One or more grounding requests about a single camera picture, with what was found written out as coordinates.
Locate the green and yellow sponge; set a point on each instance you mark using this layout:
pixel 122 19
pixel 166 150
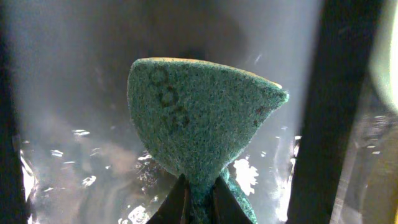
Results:
pixel 195 117

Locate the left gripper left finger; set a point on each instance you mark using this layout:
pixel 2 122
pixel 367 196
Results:
pixel 175 209

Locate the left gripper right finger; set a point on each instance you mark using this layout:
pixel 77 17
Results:
pixel 225 208

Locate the black rectangular tray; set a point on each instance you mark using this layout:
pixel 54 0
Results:
pixel 77 153

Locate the black round tray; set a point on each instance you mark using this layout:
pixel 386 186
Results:
pixel 367 191

